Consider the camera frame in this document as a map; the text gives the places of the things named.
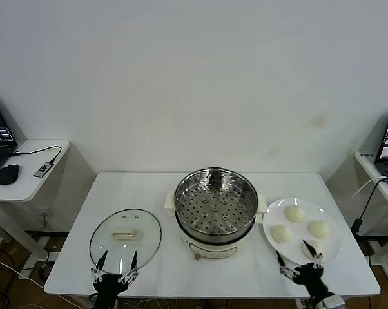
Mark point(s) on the white side table with mouse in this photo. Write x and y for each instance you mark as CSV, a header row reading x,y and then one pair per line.
x,y
36,190

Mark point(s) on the black computer mouse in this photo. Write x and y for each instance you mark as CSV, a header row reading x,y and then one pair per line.
x,y
8,174

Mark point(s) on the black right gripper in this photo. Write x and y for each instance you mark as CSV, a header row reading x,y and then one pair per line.
x,y
310,277

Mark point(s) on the cream electric cooker base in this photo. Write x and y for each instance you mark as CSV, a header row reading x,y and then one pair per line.
x,y
213,251

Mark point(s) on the grey usb hub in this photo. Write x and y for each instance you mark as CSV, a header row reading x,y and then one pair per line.
x,y
42,170

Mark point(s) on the white steamed baozi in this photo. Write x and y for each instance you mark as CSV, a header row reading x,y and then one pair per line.
x,y
319,229
323,249
281,233
294,214

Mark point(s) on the glass pot lid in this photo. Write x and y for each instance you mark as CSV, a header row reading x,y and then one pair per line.
x,y
145,231

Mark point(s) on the white side table with label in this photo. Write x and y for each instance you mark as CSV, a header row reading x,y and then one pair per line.
x,y
368,167

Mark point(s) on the white round plate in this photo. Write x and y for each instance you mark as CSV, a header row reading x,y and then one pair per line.
x,y
294,248

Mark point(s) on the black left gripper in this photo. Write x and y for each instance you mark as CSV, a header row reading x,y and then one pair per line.
x,y
108,286

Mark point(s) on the steel steamer basket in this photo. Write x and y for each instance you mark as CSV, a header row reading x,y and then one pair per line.
x,y
213,209

